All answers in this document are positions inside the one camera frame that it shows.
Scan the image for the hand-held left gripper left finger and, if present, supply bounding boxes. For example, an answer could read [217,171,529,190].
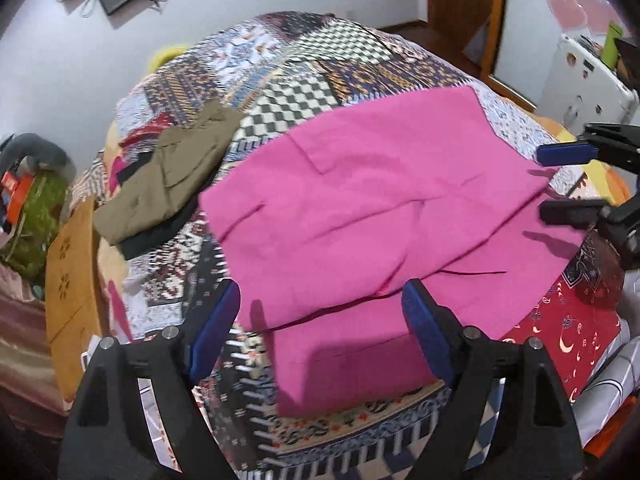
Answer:
[59,279,242,480]

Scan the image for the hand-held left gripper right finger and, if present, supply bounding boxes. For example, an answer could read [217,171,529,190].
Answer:
[401,279,587,480]

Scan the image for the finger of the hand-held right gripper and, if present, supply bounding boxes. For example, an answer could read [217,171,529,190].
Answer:
[539,198,615,227]
[536,123,640,170]

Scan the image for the pink pants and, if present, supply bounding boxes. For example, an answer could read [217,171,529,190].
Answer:
[199,86,587,418]

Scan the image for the olive green pants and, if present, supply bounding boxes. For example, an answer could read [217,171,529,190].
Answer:
[93,99,245,247]

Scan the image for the white appliance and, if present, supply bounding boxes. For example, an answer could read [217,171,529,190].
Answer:
[536,34,640,133]

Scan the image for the red paisley cloth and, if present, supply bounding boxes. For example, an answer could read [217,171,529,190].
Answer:
[497,227,627,403]

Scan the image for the black garment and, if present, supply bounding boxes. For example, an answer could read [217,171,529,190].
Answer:
[111,157,201,261]

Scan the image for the green bottle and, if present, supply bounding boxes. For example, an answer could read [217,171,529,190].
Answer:
[601,21,625,72]

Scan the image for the orange wooden board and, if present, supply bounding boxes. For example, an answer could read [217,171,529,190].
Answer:
[44,197,110,398]

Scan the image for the white grey checked cloth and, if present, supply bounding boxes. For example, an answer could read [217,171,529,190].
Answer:
[569,317,640,453]

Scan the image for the wooden door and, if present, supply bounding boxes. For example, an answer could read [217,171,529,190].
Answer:
[426,0,508,83]

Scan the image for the pink striped cloth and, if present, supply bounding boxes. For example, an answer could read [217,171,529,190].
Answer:
[0,262,68,416]

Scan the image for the green patterned bag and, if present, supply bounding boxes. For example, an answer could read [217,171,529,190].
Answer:
[0,167,72,283]

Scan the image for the orange box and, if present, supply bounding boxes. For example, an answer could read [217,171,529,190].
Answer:
[0,169,33,216]

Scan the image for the grey neck pillow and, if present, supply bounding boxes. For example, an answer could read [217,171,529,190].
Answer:
[2,132,77,173]

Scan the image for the patchwork printed blanket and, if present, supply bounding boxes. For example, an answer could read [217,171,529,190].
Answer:
[64,10,632,480]

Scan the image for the yellow pillow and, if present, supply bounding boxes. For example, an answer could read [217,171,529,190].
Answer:
[146,44,190,73]

